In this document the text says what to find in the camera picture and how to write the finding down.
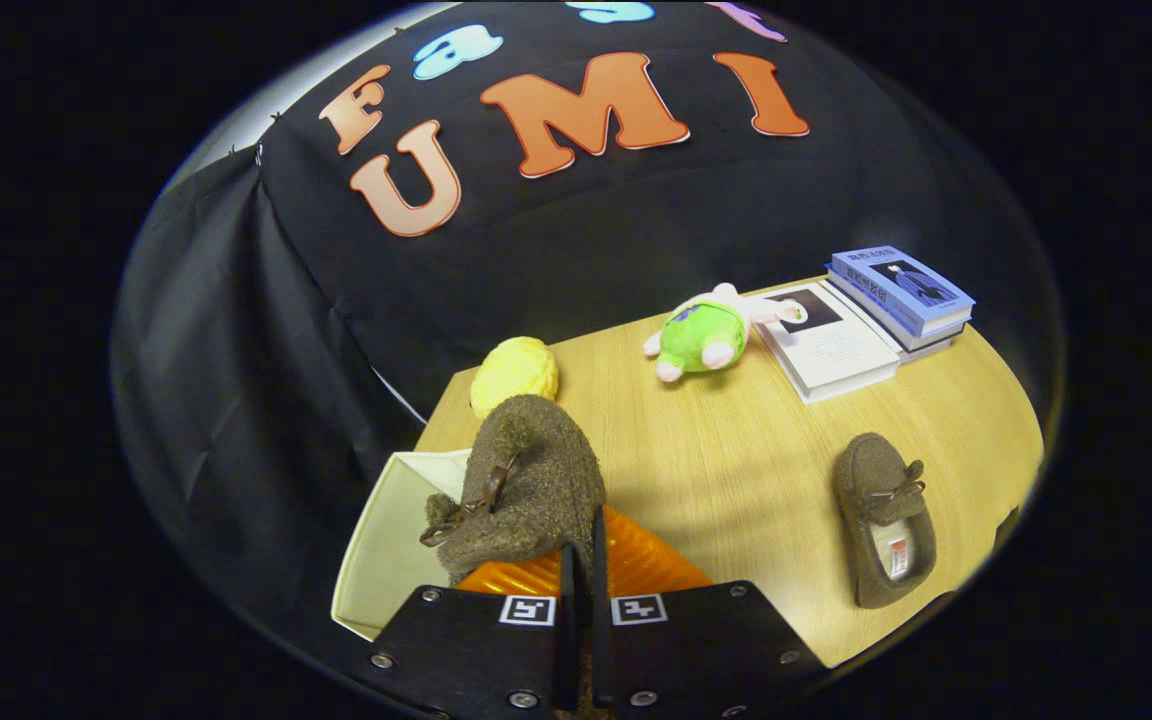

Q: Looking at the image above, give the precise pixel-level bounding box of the green and pink plush toy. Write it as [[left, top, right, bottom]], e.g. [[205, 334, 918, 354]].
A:
[[642, 283, 807, 383]]

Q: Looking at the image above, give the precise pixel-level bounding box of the blue cover book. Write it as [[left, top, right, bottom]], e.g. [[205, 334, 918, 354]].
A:
[[826, 245, 977, 338]]

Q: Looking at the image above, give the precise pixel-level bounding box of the brown fuzzy shoe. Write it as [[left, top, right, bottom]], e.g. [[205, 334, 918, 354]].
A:
[[420, 394, 607, 586], [833, 432, 938, 609]]

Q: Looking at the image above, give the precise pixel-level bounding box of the yellow ribbed plush toy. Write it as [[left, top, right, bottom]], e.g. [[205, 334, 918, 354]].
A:
[[469, 336, 559, 419]]

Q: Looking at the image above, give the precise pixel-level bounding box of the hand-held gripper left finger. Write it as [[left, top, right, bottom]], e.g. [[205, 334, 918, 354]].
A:
[[351, 542, 582, 716]]

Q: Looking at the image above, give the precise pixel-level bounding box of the black backdrop cloth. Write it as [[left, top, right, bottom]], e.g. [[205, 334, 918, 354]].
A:
[[111, 0, 1067, 641]]

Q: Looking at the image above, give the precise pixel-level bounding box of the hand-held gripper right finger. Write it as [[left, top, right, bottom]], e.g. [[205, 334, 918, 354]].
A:
[[589, 505, 829, 716]]

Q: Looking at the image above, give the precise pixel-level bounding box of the white book with dark photo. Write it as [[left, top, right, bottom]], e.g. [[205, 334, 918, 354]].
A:
[[756, 282, 902, 405]]

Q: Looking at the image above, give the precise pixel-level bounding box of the grey fabric storage box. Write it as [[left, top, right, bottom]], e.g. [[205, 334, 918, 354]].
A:
[[331, 450, 477, 641]]

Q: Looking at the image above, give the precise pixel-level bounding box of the book with blue spine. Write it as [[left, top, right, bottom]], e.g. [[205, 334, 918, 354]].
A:
[[824, 270, 967, 353]]

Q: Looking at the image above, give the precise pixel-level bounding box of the white book under stack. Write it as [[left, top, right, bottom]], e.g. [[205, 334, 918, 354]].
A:
[[821, 280, 957, 363]]

